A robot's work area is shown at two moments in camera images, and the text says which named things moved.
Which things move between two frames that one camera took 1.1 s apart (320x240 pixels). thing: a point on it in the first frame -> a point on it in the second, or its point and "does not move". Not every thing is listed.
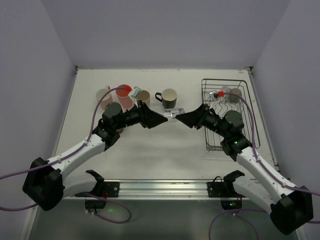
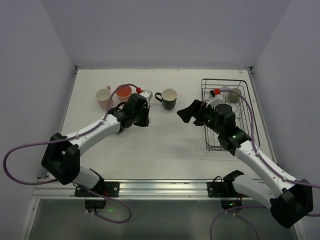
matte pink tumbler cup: (125, 97) does not move
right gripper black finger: (200, 112) -> (195, 106)
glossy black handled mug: (169, 98) does not move
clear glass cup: (226, 89) does not move
